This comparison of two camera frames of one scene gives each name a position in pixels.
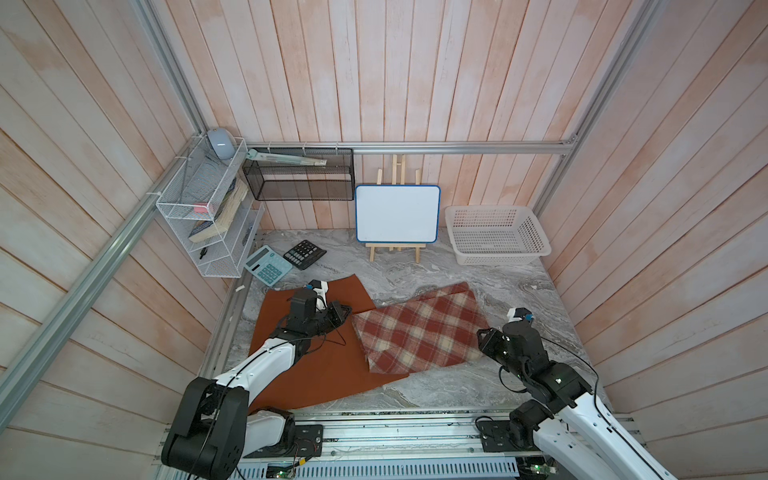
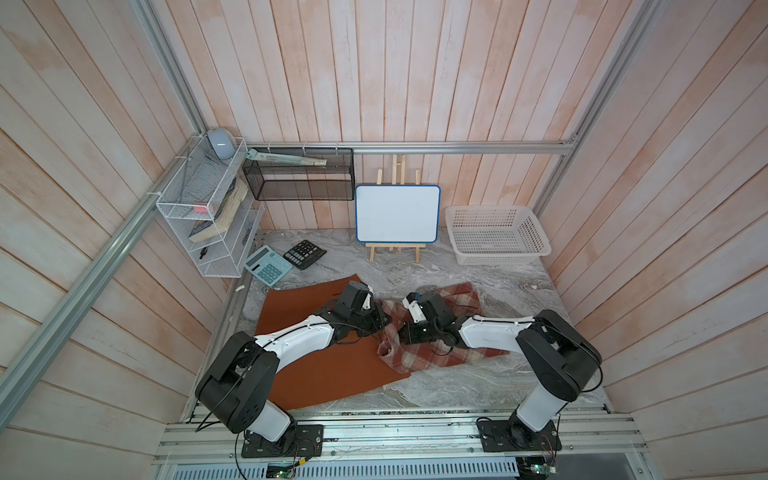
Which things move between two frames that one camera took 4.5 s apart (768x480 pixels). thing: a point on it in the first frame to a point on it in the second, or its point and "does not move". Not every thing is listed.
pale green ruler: [287, 159] does not move
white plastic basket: [496, 235] does not move
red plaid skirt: [437, 329] does not move
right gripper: [491, 338] to [409, 337]
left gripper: [334, 307] to [379, 320]
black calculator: [304, 254] does not move
